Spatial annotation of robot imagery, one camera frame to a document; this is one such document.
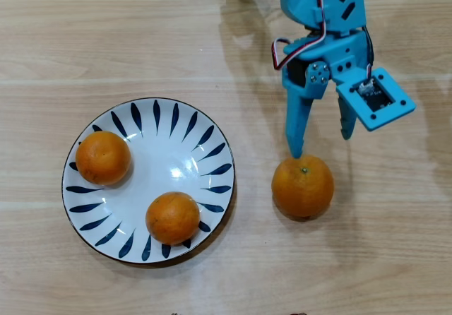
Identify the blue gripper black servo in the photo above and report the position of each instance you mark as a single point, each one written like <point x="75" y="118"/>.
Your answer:
<point x="338" y="54"/>

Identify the large orange mandarin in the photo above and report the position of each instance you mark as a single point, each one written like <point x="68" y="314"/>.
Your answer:
<point x="302" y="191"/>

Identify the small deep orange mandarin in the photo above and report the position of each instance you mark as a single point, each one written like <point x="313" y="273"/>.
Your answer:
<point x="173" y="219"/>

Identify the medium orange mandarin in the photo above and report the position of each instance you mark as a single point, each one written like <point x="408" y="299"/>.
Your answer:
<point x="103" y="159"/>

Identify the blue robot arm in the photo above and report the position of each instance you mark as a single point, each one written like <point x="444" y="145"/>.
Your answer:
<point x="300" y="0"/>

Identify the white plate blue leaf pattern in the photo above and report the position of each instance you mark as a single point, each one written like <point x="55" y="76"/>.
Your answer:
<point x="159" y="145"/>

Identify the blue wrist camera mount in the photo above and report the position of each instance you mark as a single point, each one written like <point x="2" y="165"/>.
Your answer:
<point x="376" y="96"/>

